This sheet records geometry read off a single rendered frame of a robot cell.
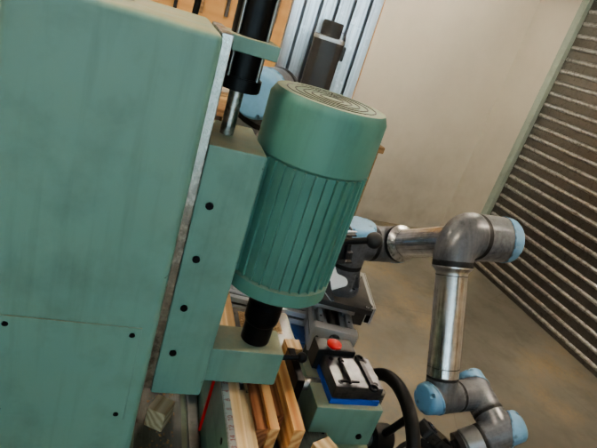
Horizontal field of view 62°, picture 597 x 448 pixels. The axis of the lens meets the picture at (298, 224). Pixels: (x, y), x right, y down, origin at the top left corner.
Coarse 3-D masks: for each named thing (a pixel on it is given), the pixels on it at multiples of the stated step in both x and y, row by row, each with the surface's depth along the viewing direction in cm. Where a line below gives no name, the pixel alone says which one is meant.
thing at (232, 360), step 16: (224, 336) 87; (240, 336) 88; (272, 336) 91; (224, 352) 84; (240, 352) 84; (256, 352) 85; (272, 352) 87; (208, 368) 84; (224, 368) 85; (240, 368) 86; (256, 368) 87; (272, 368) 88; (272, 384) 89
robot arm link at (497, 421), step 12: (492, 408) 120; (504, 408) 121; (480, 420) 120; (492, 420) 118; (504, 420) 118; (516, 420) 117; (480, 432) 117; (492, 432) 116; (504, 432) 116; (516, 432) 116; (492, 444) 115; (504, 444) 116; (516, 444) 117
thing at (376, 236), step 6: (372, 234) 101; (378, 234) 101; (348, 240) 100; (354, 240) 100; (360, 240) 100; (366, 240) 101; (372, 240) 100; (378, 240) 100; (372, 246) 101; (378, 246) 101
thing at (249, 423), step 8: (232, 312) 111; (232, 320) 108; (240, 392) 89; (248, 400) 88; (248, 408) 86; (248, 416) 85; (248, 424) 83; (248, 432) 81; (248, 440) 80; (256, 440) 80
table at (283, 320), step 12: (288, 324) 120; (288, 336) 116; (204, 384) 99; (204, 396) 97; (312, 432) 91; (216, 444) 83; (276, 444) 86; (300, 444) 88; (336, 444) 94; (348, 444) 95; (360, 444) 96
